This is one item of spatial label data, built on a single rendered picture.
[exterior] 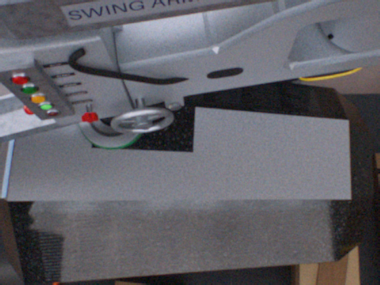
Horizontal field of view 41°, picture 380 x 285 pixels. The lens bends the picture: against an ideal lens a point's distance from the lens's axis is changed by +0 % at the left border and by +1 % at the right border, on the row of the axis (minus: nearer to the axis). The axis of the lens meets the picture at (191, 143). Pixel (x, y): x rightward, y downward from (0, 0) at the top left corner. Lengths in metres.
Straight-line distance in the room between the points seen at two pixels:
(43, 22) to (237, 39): 0.38
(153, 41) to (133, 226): 0.72
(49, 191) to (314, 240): 0.83
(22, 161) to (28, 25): 0.85
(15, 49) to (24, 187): 0.76
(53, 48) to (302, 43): 0.59
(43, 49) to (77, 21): 0.11
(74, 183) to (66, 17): 0.83
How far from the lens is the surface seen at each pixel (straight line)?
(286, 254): 1.69
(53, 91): 1.06
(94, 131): 1.59
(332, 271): 2.19
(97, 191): 1.57
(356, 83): 2.66
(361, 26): 1.14
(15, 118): 1.57
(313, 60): 1.22
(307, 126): 1.61
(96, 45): 0.92
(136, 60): 1.05
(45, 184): 1.61
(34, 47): 0.93
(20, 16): 0.83
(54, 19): 0.84
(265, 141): 1.58
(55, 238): 1.69
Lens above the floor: 2.38
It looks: 75 degrees down
